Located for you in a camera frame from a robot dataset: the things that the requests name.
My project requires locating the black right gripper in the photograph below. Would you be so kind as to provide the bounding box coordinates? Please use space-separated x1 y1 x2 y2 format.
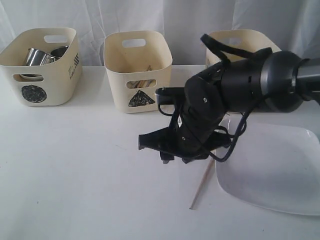
138 99 232 164

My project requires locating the wooden chopstick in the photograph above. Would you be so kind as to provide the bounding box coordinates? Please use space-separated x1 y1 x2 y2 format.
126 79 157 89
189 159 215 210

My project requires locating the white round bowl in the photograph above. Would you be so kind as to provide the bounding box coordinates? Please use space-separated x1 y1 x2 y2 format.
20 74 44 82

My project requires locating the steel cup folding handle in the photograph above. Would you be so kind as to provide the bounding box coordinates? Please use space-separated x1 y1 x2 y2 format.
23 48 56 66

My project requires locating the steel table knife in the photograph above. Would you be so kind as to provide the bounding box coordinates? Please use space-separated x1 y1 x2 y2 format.
145 65 153 76

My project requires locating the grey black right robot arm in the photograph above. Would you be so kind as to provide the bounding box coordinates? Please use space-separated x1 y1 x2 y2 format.
138 48 320 164

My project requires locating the white square plate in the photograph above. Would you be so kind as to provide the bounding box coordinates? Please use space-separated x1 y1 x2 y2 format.
215 122 320 216

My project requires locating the cream bin with triangle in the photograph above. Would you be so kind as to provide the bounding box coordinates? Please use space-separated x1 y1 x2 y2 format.
103 30 173 114

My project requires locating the cream bin with square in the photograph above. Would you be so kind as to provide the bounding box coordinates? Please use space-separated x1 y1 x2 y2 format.
209 29 281 53

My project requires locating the cream bin with circle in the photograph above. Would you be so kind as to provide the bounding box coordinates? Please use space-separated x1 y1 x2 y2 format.
0 27 82 106

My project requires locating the white curtain backdrop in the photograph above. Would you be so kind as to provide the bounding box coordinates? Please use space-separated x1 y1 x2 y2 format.
0 0 320 66

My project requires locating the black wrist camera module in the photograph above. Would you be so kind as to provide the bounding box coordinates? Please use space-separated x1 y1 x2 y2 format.
155 87 185 105

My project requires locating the black cable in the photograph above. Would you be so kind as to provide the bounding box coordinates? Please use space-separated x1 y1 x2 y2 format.
157 33 273 163

